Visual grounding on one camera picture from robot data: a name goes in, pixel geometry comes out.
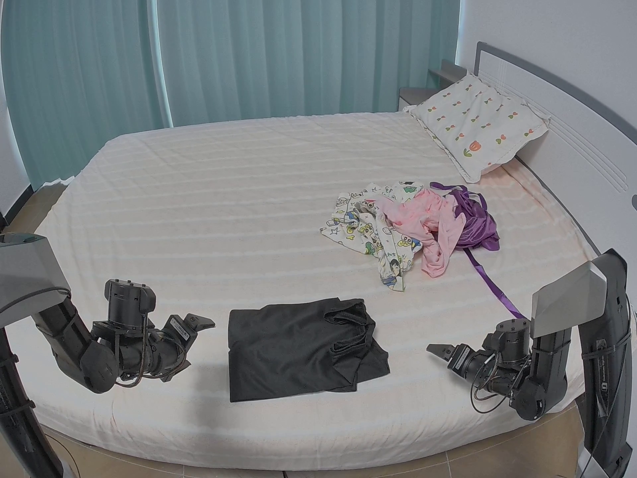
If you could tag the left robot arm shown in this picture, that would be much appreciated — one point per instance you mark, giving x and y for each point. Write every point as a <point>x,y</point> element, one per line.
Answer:
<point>30,262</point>

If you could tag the black T-shirt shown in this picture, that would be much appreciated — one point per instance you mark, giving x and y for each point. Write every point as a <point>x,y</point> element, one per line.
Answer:
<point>288,351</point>

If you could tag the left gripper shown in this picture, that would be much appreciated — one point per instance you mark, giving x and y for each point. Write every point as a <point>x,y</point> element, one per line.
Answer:
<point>171,346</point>

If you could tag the purple satin garment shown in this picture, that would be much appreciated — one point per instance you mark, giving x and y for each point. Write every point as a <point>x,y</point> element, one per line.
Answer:
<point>477,222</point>

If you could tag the pink garment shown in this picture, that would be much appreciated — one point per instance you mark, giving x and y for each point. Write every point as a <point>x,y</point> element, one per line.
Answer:
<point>428,222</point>

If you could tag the grey bedside table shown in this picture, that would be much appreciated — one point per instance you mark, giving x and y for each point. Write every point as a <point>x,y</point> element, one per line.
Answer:
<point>415,95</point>

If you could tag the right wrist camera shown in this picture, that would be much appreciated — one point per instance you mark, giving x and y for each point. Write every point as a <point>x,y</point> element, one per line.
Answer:
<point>490,341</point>

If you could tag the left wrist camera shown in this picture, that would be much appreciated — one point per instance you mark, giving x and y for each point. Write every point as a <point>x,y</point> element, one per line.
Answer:
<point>147,299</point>

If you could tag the blue-green curtain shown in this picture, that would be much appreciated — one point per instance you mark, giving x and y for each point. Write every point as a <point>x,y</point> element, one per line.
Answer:
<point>84,67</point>
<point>308,43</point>

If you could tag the white printed pillow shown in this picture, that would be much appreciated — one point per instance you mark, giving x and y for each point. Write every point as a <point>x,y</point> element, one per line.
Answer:
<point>477,127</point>

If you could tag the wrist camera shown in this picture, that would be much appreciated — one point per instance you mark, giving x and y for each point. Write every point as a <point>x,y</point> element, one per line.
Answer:
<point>490,341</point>
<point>147,299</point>

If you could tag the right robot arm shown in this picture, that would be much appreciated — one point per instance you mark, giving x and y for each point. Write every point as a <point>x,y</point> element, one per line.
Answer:
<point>562,301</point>

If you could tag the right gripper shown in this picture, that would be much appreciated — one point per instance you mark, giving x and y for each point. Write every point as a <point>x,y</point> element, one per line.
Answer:
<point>470,364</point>

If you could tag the white printed pyjama garment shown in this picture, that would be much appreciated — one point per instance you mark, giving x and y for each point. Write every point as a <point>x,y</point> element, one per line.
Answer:
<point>358,232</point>

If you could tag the bed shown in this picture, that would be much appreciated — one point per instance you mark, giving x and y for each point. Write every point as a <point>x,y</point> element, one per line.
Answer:
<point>224,192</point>

